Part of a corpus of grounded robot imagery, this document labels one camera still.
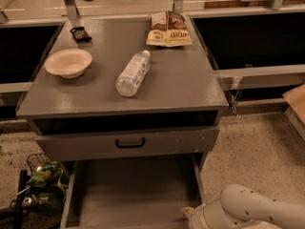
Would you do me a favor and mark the grey top drawer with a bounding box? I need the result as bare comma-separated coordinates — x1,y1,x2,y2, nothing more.
36,127,219,161

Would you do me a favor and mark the cardboard box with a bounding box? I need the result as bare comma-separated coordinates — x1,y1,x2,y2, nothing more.
283,84,305,124

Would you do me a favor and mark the grey drawer cabinet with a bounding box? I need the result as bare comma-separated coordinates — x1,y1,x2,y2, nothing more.
16,15,230,164

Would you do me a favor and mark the clear plastic water bottle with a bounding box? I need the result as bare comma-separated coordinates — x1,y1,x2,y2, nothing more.
115,51,151,97

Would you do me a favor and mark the green chip bag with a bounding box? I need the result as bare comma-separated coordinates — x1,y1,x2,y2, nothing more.
27,161,62,188

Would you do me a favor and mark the white bowl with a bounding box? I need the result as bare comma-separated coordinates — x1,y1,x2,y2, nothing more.
44,49,92,79

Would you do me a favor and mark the black wire basket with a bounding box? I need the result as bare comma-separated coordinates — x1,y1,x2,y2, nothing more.
27,153,50,175

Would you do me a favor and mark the small black snack packet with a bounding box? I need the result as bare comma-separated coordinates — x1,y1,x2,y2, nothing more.
70,27,92,44

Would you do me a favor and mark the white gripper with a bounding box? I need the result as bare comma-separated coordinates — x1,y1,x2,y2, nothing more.
181,199,252,229

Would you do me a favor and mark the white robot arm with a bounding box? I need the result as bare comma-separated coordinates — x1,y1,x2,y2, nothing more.
182,184,305,229

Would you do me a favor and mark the brown yellow chip bag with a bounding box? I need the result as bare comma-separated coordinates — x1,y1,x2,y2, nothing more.
146,10,193,48

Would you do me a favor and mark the grey drawer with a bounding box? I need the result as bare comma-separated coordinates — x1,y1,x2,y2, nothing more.
36,127,219,161
60,155,204,229

